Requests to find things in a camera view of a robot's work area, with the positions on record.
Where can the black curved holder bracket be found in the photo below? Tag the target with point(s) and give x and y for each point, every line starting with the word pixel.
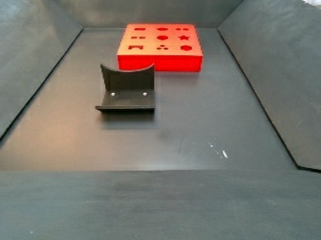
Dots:
pixel 129 91

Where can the red shape sorter block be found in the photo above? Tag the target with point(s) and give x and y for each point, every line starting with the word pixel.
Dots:
pixel 166 45

